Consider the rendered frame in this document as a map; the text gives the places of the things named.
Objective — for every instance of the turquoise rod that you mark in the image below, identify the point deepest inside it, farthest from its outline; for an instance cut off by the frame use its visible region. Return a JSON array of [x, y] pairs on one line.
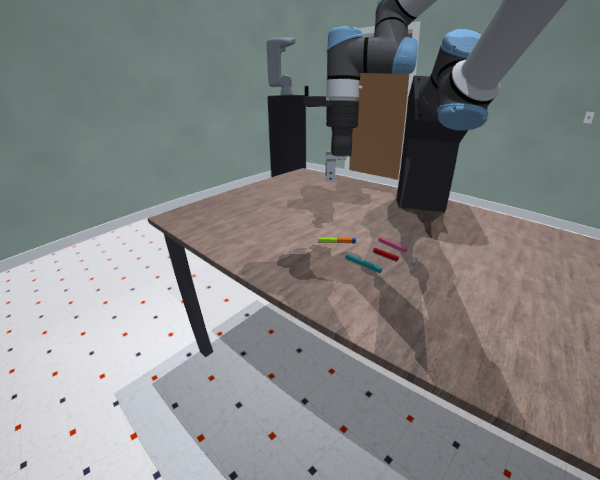
[[363, 263]]

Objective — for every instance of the red rod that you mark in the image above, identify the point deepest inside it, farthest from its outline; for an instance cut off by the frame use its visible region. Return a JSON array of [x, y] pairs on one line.
[[385, 254]]

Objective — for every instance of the pink rod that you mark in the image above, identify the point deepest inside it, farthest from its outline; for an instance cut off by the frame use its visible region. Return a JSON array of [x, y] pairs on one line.
[[392, 244]]

